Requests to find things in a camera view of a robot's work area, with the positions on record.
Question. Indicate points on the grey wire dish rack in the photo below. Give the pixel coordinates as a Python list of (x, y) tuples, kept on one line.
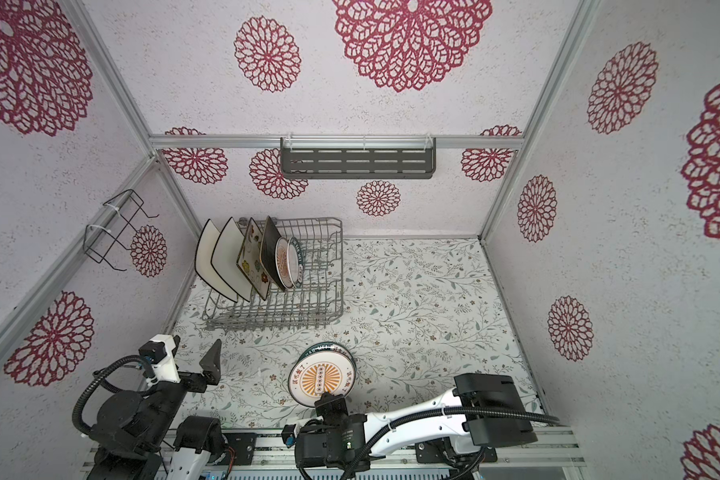
[(317, 301)]

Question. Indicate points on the black wire wall holder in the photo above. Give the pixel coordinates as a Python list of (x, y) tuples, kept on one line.
[(103, 235)]

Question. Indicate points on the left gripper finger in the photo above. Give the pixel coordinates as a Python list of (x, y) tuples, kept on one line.
[(175, 341), (211, 363)]

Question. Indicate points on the grey slotted wall shelf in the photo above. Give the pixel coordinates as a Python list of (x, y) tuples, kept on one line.
[(392, 161)]

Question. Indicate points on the round plate orange sunburst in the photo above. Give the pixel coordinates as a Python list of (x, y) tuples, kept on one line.
[(325, 372)]

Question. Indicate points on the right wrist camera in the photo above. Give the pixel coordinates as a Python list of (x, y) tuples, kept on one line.
[(289, 434)]

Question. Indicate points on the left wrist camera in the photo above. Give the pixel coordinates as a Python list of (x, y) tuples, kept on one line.
[(157, 352)]

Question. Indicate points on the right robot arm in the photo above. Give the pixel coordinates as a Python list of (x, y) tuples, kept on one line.
[(481, 413)]

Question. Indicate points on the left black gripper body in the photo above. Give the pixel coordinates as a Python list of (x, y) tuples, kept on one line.
[(189, 382)]

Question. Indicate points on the white square plate black rim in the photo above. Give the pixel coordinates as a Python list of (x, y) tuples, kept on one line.
[(203, 262)]

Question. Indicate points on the aluminium mounting rail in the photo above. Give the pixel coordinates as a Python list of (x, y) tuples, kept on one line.
[(556, 447)]

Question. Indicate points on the round plate orange pattern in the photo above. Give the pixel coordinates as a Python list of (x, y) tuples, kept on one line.
[(286, 262)]

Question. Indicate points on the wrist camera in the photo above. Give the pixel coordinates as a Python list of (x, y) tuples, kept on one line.
[(157, 352), (289, 434)]

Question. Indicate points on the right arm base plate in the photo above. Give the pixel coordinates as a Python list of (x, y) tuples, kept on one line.
[(444, 451)]

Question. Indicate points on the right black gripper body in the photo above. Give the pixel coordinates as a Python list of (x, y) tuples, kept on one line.
[(332, 414)]

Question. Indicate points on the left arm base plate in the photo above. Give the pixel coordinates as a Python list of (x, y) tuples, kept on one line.
[(239, 449)]

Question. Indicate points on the floral patterned square plate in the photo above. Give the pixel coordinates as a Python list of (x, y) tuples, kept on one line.
[(249, 260)]

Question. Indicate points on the round plate green rim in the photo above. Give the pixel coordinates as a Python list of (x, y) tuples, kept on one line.
[(324, 347)]

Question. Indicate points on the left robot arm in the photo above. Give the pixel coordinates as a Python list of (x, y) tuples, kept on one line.
[(130, 426)]

